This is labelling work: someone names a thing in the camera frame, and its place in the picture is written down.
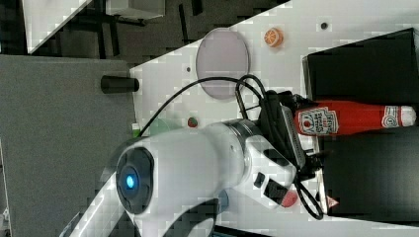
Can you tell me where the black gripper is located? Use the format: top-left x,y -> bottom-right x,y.
259,90 -> 322,180

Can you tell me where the red plush ketchup bottle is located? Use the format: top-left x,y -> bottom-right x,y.
293,101 -> 417,136

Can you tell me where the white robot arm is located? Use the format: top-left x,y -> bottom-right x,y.
59,91 -> 323,237

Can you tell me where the black toaster oven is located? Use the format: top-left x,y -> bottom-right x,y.
302,29 -> 418,226

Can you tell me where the red plush strawberry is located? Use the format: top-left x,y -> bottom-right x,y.
187,117 -> 198,127

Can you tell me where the orange slice toy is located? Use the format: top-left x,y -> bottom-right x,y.
264,28 -> 284,47

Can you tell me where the blue bowl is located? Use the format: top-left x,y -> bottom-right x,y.
218,190 -> 229,213

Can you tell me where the green perforated colander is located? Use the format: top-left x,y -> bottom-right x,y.
149,118 -> 182,135

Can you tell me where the white side table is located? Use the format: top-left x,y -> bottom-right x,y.
22,0 -> 92,54

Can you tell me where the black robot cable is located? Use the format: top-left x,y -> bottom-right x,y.
137,74 -> 324,221

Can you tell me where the black cylinder post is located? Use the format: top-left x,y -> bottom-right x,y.
101,75 -> 139,94

